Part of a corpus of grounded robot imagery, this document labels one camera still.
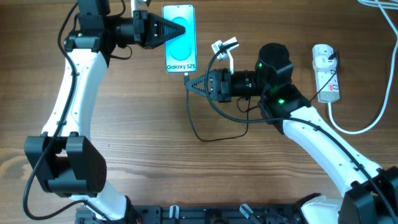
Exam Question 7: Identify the blue Galaxy smartphone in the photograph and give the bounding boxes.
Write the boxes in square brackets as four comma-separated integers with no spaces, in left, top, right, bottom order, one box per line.
[162,4,197,73]

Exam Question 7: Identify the black charger cable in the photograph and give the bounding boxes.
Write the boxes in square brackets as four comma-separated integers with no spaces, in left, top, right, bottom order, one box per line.
[183,49,340,142]

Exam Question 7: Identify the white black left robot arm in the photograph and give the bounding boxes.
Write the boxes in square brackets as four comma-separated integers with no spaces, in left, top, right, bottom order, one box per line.
[24,1,185,223]

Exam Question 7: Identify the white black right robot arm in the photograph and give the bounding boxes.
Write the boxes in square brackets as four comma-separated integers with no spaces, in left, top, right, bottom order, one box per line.
[185,43,397,223]

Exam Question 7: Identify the white charger plug adapter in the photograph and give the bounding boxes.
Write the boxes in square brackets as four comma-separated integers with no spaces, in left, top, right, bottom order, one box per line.
[313,55,337,72]

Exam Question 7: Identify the white power strip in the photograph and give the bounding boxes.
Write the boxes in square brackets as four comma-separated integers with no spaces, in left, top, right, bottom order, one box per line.
[312,44,340,103]

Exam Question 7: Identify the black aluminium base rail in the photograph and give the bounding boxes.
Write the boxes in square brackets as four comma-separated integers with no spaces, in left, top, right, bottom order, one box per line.
[75,203,312,224]

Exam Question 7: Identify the white power strip cord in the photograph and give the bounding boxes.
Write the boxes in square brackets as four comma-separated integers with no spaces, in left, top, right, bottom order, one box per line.
[328,0,398,135]

